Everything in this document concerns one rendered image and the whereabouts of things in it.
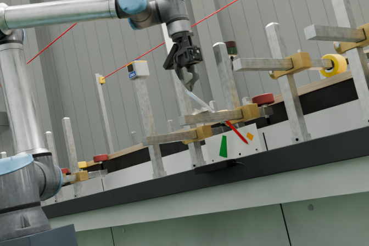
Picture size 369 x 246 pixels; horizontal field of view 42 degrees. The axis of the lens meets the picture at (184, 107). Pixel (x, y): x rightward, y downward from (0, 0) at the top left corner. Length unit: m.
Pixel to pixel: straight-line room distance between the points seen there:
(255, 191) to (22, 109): 0.92
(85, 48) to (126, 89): 0.95
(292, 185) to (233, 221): 0.56
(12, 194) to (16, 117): 0.35
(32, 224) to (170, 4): 0.91
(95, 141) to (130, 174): 4.54
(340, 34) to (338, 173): 0.44
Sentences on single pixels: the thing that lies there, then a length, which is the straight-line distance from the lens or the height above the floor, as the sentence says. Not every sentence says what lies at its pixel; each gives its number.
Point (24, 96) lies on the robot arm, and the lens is 1.93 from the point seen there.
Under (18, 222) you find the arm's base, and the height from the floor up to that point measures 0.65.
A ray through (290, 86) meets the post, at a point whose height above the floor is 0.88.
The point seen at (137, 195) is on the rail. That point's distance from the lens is 2.19.
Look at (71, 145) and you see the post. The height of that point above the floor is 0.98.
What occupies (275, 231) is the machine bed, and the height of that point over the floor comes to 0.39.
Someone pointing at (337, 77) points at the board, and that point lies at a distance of 1.71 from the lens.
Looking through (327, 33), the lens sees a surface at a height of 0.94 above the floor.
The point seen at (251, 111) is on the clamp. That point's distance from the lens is 1.67.
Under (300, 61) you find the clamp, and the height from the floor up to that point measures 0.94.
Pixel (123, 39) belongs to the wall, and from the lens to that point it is 7.12.
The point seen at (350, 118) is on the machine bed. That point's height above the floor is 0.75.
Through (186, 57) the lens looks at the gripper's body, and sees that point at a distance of 1.76.
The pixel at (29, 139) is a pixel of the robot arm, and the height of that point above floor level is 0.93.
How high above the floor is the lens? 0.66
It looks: 9 degrees up
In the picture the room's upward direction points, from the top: 12 degrees counter-clockwise
